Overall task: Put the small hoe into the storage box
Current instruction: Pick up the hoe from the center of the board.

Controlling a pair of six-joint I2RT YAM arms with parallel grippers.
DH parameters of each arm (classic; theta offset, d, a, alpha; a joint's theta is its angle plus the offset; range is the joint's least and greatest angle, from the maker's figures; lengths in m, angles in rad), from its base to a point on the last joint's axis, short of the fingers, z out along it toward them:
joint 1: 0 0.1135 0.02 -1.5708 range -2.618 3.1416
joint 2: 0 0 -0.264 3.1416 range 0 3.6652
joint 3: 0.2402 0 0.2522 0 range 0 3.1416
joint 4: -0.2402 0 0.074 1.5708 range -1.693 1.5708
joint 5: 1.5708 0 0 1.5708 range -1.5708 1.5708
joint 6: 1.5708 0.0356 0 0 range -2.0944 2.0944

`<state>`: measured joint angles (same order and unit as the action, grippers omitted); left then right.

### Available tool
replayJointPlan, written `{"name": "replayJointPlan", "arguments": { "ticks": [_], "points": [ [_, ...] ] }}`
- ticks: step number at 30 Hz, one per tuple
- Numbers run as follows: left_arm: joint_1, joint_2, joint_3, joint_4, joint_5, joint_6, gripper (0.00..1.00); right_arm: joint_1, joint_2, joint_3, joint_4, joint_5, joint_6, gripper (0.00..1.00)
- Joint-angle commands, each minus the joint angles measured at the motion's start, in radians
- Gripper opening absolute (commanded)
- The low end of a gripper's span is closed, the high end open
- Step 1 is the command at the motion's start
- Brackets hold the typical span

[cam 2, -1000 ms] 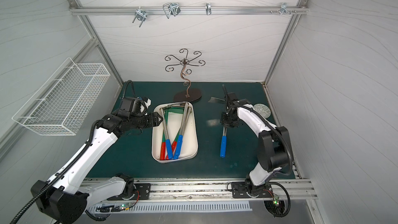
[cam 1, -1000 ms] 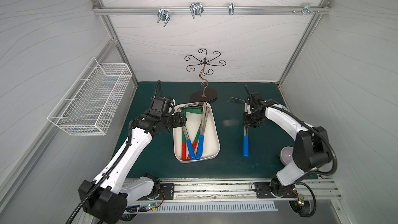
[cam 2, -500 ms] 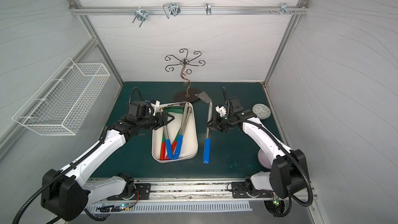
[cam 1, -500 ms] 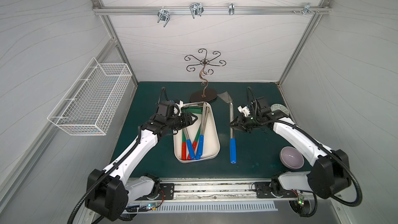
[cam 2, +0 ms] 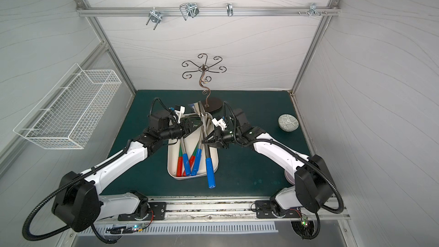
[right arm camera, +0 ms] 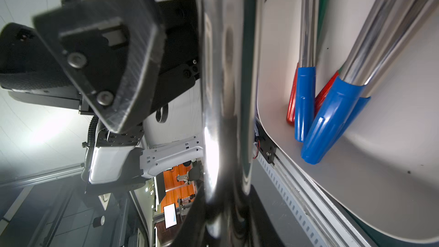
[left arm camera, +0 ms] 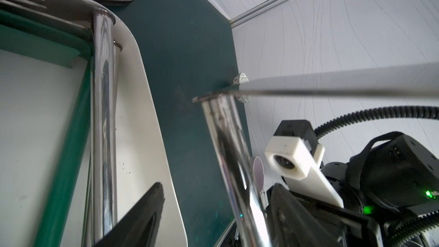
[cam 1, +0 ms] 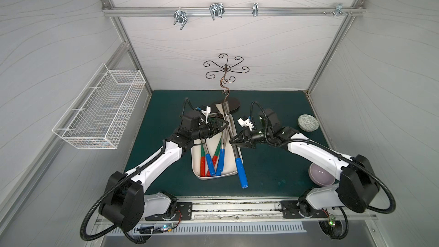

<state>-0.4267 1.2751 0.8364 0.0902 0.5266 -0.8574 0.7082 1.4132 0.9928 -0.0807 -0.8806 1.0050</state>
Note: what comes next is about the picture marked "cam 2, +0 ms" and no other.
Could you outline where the green hoe red grip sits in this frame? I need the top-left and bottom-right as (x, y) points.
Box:
(182, 146), (198, 177)
(176, 147), (184, 177)

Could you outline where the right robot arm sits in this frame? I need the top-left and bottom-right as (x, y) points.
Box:
(202, 128), (344, 240)

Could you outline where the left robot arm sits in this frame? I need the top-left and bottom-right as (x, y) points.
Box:
(22, 120), (198, 241)

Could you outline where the white storage box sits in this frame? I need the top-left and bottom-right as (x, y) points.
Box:
(167, 119), (220, 181)

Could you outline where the metal jewelry tree stand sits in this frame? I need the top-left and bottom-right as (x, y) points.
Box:
(181, 53), (227, 113)

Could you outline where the green table mat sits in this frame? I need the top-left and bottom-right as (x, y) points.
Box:
(103, 90), (310, 197)

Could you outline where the tape roll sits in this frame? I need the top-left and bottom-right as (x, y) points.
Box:
(278, 114), (299, 132)

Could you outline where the purple bowl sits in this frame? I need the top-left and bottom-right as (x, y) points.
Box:
(284, 169), (296, 185)

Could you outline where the metal hook clamp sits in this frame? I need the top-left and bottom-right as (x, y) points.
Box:
(226, 3), (233, 17)
(145, 9), (162, 30)
(179, 2), (200, 21)
(297, 3), (327, 17)

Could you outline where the aluminium crossbar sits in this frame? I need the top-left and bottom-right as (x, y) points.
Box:
(77, 5), (341, 17)

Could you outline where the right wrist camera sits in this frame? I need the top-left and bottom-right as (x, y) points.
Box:
(211, 109), (249, 131)

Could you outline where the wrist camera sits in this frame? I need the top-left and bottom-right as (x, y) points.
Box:
(149, 106), (185, 130)
(211, 109), (249, 131)

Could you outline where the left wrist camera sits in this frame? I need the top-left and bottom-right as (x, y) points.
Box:
(149, 106), (185, 130)

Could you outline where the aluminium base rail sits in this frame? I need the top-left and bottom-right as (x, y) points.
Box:
(68, 197), (351, 225)

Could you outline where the white wire basket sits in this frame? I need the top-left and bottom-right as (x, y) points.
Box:
(13, 64), (121, 150)

